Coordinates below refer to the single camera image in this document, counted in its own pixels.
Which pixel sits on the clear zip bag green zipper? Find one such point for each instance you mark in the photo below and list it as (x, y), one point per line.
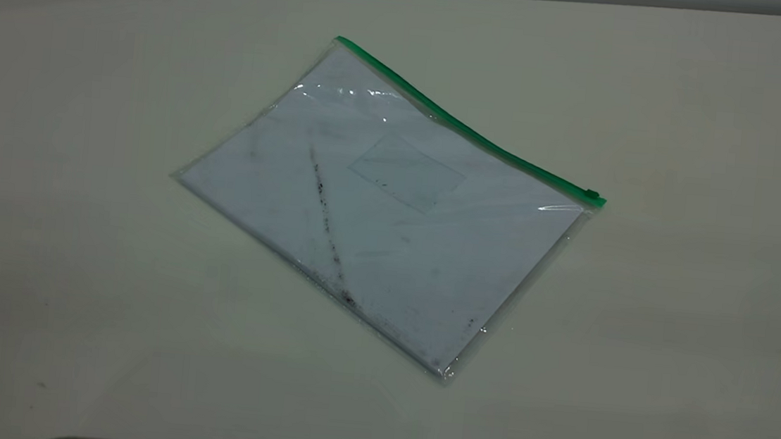
(475, 137)

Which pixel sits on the green zipper slider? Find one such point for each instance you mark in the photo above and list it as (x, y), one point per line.
(591, 195)

